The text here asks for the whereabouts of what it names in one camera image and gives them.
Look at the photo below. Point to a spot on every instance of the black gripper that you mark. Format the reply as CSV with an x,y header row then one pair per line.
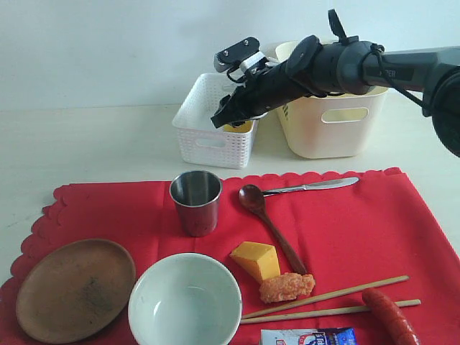
x,y
253,101

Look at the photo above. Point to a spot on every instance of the yellow lemon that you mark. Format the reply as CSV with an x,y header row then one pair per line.
x,y
242,128

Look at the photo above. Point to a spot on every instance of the orange cheese wedge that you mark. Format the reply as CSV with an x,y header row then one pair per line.
x,y
257,259

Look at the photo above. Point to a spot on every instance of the fried chicken nugget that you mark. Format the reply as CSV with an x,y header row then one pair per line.
x,y
286,287

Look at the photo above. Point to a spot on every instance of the red sausage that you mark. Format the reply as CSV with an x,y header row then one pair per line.
x,y
391,316

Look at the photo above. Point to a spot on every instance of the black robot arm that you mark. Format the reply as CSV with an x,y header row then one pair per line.
x,y
429,78

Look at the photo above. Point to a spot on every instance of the white perforated plastic basket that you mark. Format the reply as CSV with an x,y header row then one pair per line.
x,y
200,142

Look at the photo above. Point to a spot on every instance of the dark wooden spoon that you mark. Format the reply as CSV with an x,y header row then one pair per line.
x,y
251,197

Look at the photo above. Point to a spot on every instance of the stainless steel cup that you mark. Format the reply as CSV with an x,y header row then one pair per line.
x,y
196,195

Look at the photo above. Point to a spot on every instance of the cream plastic bin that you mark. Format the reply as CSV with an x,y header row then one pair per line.
x,y
331,127

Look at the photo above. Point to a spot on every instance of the silver table knife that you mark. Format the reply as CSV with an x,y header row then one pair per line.
x,y
322,185

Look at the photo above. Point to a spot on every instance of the pale green bowl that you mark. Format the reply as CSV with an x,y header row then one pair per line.
x,y
186,298

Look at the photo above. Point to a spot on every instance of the upper wooden chopstick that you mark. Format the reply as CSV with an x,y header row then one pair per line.
x,y
327,296

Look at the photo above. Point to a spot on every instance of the wooden chopstick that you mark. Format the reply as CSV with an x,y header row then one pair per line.
x,y
327,296
309,314

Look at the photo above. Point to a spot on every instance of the blue white snack packet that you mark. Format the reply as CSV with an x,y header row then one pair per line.
x,y
309,336

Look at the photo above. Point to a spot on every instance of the brown oval plate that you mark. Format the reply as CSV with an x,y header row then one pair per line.
x,y
75,291

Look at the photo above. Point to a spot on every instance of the lower wooden chopstick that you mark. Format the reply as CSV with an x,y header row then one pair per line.
x,y
309,314

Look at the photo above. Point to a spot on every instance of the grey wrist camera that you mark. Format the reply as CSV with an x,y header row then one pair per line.
x,y
244,55

